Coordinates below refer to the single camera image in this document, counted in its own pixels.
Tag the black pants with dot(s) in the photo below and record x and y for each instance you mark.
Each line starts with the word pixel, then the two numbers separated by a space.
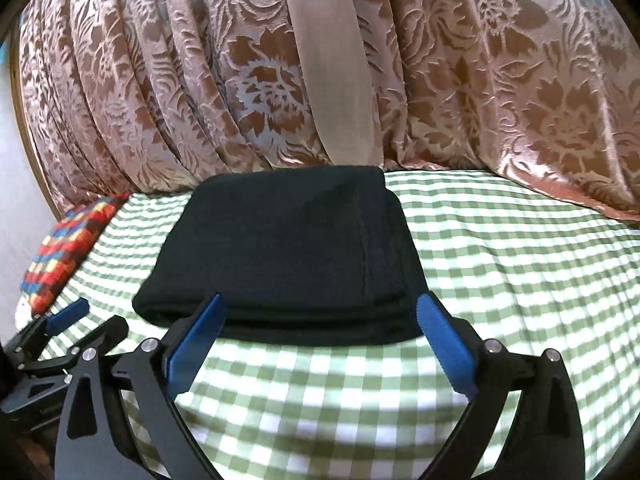
pixel 285 240

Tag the colourful patterned cushion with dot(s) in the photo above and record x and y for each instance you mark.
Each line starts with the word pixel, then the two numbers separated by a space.
pixel 70 245

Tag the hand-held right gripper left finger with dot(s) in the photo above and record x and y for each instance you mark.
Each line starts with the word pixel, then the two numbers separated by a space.
pixel 192 350

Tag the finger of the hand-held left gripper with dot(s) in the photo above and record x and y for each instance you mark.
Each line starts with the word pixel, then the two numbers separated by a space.
pixel 65 316
pixel 112 332

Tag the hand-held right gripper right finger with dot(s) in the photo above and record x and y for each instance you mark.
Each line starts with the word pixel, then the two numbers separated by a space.
pixel 447 350

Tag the brown floral curtain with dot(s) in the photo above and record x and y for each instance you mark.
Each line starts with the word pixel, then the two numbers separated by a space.
pixel 500 85

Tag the green checkered bed sheet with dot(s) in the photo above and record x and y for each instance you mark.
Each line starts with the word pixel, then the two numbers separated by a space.
pixel 500 260

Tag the beige curtain band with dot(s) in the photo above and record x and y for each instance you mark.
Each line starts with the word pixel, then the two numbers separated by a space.
pixel 330 60

